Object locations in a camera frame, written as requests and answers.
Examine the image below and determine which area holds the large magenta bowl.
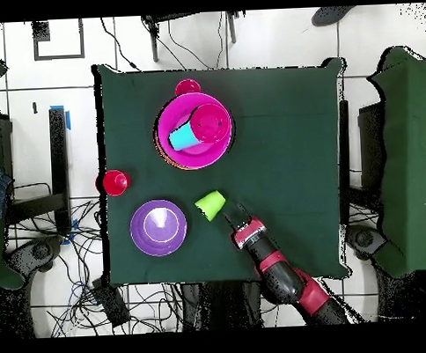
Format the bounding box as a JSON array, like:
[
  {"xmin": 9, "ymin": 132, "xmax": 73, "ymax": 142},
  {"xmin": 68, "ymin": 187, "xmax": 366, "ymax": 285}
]
[{"xmin": 152, "ymin": 90, "xmax": 237, "ymax": 173}]

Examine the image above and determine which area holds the red cup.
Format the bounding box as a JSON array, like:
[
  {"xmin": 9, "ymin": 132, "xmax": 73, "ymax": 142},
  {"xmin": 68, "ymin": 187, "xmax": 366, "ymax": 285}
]
[{"xmin": 94, "ymin": 169, "xmax": 133, "ymax": 198}]

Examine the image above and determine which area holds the black cable with plug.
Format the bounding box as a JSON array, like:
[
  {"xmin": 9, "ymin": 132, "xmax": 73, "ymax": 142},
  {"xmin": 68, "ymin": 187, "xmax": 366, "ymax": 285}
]
[{"xmin": 99, "ymin": 15, "xmax": 142, "ymax": 73}]

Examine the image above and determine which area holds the grey square floor frame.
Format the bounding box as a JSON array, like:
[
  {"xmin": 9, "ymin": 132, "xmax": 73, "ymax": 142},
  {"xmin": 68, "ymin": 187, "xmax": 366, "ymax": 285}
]
[{"xmin": 32, "ymin": 18, "xmax": 86, "ymax": 62}]

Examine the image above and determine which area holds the purple bowl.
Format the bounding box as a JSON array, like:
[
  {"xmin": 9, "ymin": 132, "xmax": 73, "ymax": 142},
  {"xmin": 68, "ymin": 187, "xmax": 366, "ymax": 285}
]
[{"xmin": 129, "ymin": 198, "xmax": 189, "ymax": 259}]

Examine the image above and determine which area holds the blue cup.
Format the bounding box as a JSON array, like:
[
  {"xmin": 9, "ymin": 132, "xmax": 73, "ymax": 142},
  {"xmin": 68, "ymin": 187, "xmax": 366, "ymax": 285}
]
[{"xmin": 166, "ymin": 121, "xmax": 203, "ymax": 152}]

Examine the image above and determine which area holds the small crimson pink bowl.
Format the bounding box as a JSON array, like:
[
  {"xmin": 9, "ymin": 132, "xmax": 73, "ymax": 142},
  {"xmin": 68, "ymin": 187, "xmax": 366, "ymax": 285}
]
[{"xmin": 187, "ymin": 102, "xmax": 233, "ymax": 146}]

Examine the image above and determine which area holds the dark green tablecloth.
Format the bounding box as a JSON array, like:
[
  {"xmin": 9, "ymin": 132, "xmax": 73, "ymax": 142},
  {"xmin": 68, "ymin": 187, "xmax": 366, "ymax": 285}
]
[{"xmin": 90, "ymin": 52, "xmax": 356, "ymax": 290}]

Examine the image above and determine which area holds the green cup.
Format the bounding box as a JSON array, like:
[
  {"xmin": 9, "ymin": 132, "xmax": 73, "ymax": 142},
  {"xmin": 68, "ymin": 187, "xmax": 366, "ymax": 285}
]
[{"xmin": 194, "ymin": 189, "xmax": 227, "ymax": 223}]

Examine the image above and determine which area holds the person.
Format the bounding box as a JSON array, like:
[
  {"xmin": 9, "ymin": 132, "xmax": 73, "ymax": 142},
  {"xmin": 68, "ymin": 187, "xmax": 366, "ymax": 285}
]
[{"xmin": 311, "ymin": 4, "xmax": 357, "ymax": 27}]

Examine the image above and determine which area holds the crimson pink cup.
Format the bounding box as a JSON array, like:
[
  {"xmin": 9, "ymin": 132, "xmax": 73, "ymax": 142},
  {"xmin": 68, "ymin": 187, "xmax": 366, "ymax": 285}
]
[{"xmin": 173, "ymin": 77, "xmax": 202, "ymax": 97}]

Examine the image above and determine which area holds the tangle of black cables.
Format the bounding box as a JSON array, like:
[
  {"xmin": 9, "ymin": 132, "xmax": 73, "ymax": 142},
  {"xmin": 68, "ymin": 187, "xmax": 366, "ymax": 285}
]
[{"xmin": 4, "ymin": 175, "xmax": 193, "ymax": 340}]

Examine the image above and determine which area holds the black power strip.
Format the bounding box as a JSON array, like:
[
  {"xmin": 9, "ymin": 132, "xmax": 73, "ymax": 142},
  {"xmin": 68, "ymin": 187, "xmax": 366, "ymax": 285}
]
[{"xmin": 91, "ymin": 277, "xmax": 131, "ymax": 329}]

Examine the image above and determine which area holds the black metal bar stand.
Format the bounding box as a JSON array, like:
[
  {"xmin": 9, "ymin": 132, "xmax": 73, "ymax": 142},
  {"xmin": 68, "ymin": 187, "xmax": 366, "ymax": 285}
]
[{"xmin": 1, "ymin": 107, "xmax": 73, "ymax": 238}]

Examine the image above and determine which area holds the dark metal legged stand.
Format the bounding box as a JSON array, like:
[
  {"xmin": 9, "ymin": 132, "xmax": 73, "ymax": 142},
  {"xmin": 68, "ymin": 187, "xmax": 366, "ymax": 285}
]
[{"xmin": 140, "ymin": 10, "xmax": 242, "ymax": 63}]

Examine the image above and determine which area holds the blue tape strip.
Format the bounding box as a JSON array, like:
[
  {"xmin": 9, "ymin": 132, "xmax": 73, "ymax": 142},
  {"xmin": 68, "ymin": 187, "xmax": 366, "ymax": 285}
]
[{"xmin": 49, "ymin": 103, "xmax": 72, "ymax": 132}]

